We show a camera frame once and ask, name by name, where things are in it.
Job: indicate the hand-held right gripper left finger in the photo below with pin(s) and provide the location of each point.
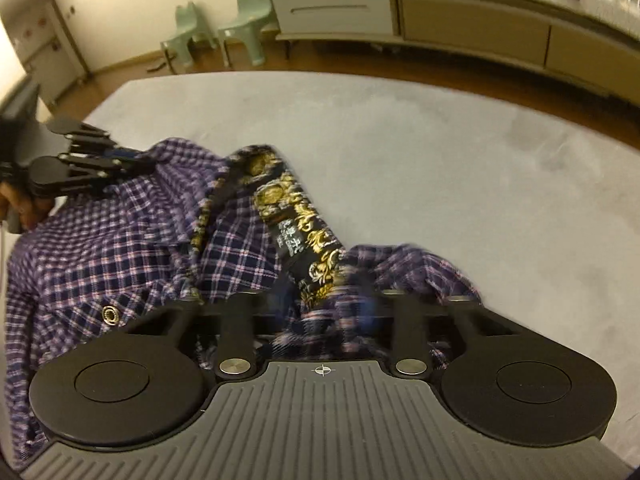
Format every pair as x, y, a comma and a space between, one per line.
240, 320

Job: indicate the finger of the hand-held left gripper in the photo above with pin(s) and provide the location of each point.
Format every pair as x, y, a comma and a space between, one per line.
85, 135
100, 167

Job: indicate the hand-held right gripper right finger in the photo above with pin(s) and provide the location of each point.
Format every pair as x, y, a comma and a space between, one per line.
410, 320

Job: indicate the purple plaid shirt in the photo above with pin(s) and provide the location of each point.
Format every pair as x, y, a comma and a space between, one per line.
125, 250

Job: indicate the person's left hand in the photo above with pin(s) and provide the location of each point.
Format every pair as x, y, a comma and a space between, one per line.
22, 207

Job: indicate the white floor cabinet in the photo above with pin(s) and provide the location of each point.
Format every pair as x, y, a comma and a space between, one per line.
52, 50

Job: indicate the green plastic chair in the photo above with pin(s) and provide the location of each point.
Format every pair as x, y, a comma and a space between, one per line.
187, 35
247, 20

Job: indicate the long grey tv cabinet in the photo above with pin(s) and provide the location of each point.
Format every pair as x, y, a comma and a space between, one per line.
475, 30

